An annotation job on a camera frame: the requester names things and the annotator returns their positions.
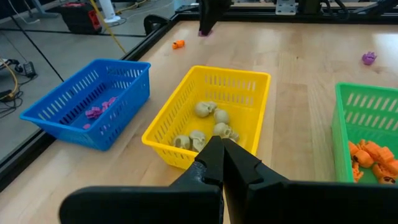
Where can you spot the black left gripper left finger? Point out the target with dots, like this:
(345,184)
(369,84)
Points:
(155,205)

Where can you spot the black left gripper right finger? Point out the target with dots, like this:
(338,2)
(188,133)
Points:
(311,205)

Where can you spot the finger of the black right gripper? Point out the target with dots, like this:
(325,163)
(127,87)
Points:
(217,7)
(203,12)

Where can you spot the purple plastic toy figure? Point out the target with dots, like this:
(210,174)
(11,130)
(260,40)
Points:
(109,102)
(86,126)
(93,112)
(205,33)
(369,58)

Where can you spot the beige plastic skull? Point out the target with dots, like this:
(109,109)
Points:
(197,139)
(182,142)
(204,109)
(221,116)
(224,130)

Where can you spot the green plastic basket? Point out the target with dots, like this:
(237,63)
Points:
(339,149)

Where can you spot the yellow plastic basket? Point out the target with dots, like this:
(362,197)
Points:
(230,70)

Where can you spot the white tower fan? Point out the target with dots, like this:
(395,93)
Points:
(109,9)

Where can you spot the blue plastic basket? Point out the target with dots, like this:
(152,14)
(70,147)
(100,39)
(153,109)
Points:
(121,62)

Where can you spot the black equipment case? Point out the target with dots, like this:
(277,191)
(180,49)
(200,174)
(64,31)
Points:
(81,15)

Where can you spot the black power adapter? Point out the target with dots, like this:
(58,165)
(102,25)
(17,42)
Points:
(29,69)

